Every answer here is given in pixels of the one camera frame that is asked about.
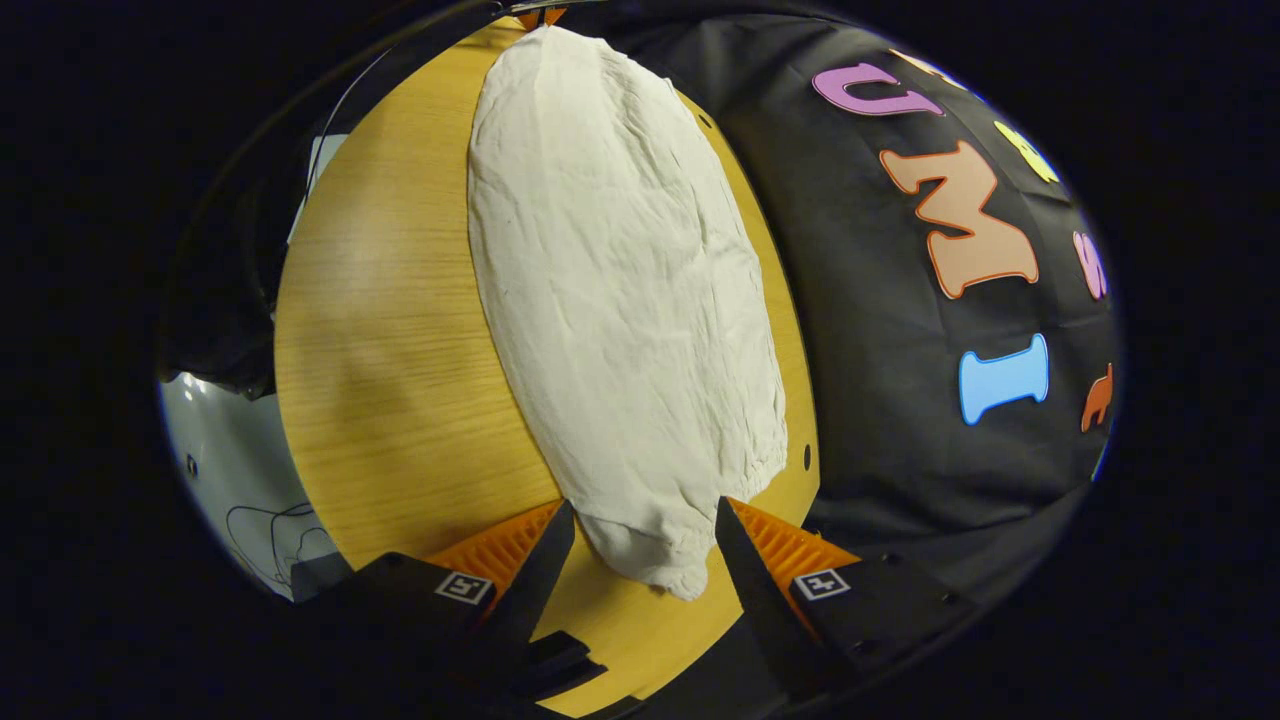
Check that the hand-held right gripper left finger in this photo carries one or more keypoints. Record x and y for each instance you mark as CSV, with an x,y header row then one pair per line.
x,y
535,575

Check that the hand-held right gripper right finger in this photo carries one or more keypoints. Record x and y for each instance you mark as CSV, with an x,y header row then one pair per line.
x,y
755,585

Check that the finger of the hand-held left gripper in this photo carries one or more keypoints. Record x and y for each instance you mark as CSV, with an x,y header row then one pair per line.
x,y
555,14
528,19

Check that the white jeans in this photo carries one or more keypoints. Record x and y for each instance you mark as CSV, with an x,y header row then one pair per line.
x,y
620,300

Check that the black backdrop cloth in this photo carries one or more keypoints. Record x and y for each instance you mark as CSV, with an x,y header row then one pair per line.
x,y
860,300

